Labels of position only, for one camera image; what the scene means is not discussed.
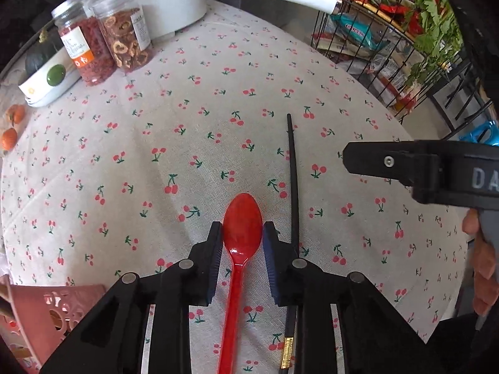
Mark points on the tangerine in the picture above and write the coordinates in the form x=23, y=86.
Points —
x=16, y=113
x=8, y=139

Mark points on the white electric pot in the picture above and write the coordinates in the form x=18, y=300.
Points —
x=156, y=4

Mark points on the white bowl with green dot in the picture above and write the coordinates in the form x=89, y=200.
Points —
x=43, y=89

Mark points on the blue plastic bag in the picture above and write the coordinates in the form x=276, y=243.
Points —
x=481, y=134

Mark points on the leafy green vegetable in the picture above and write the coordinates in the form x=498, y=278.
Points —
x=432, y=19

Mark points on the red plastic spoon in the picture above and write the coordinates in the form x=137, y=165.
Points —
x=241, y=222

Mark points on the pink utensil basket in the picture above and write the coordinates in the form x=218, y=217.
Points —
x=58, y=304

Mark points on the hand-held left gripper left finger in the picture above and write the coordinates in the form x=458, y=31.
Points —
x=216, y=265

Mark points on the jar of red berries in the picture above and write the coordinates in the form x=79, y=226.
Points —
x=85, y=46

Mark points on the jar of dried fruit slices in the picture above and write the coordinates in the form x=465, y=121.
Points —
x=124, y=39

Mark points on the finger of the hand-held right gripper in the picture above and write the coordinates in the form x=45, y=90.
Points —
x=374, y=161

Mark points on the blue white snack packet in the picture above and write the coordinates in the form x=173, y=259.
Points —
x=358, y=33

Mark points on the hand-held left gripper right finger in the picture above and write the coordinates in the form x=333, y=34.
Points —
x=271, y=265

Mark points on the cherry print tablecloth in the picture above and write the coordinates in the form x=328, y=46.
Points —
x=175, y=144

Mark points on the dark green squash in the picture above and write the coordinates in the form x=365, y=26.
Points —
x=39, y=58

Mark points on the black chopstick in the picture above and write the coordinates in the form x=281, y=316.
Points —
x=294, y=187

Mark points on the person's right hand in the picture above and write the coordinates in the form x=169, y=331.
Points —
x=485, y=265

